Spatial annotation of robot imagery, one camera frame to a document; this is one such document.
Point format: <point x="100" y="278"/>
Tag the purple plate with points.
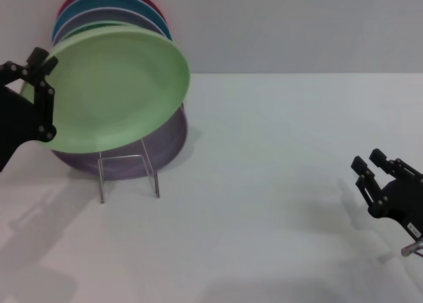
<point x="165" y="144"/>

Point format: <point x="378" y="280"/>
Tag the dark green plate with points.
<point x="99" y="25"/>

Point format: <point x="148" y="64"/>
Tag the light green plate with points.
<point x="112" y="88"/>

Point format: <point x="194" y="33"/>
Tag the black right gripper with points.
<point x="406" y="203"/>

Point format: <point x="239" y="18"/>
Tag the clear acrylic plate rack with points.
<point x="150" y="177"/>

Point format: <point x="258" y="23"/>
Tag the teal blue plate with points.
<point x="99" y="3"/>

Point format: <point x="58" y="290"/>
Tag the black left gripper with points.
<point x="16" y="124"/>

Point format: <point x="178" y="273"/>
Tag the grey lavender plate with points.
<point x="105" y="17"/>

